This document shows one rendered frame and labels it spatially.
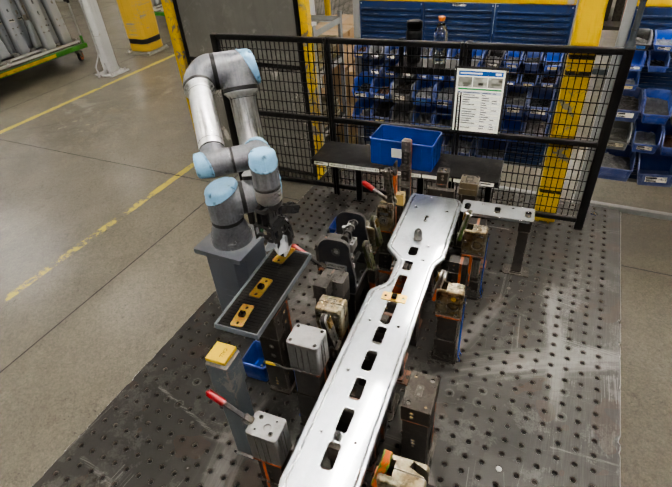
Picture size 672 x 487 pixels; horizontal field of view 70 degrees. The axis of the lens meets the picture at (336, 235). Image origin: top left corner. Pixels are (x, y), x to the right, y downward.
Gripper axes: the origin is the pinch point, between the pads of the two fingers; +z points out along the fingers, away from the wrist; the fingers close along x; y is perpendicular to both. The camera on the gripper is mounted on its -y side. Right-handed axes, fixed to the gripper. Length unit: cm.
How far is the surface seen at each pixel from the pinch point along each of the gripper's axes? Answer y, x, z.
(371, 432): 32, 45, 21
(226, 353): 37.3, 6.0, 5.3
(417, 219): -61, 22, 21
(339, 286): -6.8, 15.4, 14.9
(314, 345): 21.4, 22.9, 10.5
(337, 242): -13.9, 11.8, 2.8
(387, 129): -109, -12, 7
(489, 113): -117, 34, -4
